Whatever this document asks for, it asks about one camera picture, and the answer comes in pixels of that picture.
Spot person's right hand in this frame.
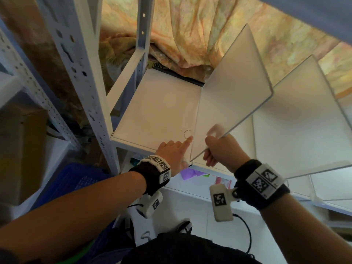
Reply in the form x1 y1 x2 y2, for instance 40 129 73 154
203 124 251 174

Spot person's left hand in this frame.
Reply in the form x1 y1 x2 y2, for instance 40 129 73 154
156 135 194 178

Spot white metal shelf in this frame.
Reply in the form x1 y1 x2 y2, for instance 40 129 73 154
0 0 352 217

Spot person's right forearm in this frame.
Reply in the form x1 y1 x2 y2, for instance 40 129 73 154
260 194 352 264

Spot person's left forearm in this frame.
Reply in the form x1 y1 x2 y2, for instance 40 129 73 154
0 170 147 264

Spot person's black trousers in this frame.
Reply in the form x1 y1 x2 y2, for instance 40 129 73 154
121 232 262 264

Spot purple packet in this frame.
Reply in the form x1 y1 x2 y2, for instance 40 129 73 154
179 167 207 181

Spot pink packet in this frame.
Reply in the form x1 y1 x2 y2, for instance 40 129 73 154
215 176 232 189

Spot black left wrist band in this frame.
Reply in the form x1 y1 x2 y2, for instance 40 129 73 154
128 155 172 196

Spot black wrist band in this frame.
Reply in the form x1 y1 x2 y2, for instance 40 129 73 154
234 159 291 211
128 155 172 196

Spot black right wrist band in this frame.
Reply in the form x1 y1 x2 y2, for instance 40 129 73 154
234 159 291 211

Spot black and white shoe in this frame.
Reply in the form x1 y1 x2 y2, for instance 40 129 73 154
124 217 135 239
176 220 193 235

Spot blue plastic crate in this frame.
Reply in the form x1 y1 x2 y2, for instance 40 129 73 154
30 162 117 264

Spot yellow patterned curtain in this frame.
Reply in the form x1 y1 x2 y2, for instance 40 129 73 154
98 0 352 99

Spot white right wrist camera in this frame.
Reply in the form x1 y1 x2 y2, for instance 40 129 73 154
209 183 241 223

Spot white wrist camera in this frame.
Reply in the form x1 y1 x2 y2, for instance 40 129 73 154
136 190 164 219
209 183 241 223

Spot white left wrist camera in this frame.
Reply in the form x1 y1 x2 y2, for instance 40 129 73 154
136 190 164 219

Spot black camera cable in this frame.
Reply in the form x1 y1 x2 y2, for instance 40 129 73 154
232 213 255 259
126 202 145 217

